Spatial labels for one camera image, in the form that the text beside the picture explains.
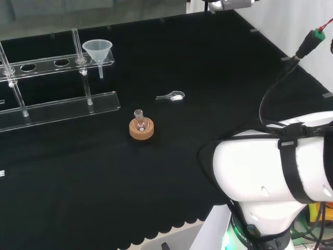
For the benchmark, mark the translucent plastic funnel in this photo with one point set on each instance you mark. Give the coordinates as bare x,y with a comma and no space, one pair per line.
97,49

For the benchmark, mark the black bench cloth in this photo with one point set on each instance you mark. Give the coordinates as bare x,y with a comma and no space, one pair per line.
182,65

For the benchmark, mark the silver camera on mount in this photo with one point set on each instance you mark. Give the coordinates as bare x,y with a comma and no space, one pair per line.
234,3

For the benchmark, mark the clear plastic marker strip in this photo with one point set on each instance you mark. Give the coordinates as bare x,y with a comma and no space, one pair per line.
2,173

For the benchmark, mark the small round-bottom glass flask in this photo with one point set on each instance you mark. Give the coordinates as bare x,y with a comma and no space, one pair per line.
140,122

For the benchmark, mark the clear acrylic funnel stand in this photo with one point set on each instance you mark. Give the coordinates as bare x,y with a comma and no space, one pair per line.
62,110

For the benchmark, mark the yellow stop button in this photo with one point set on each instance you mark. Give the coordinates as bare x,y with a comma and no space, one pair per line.
316,211

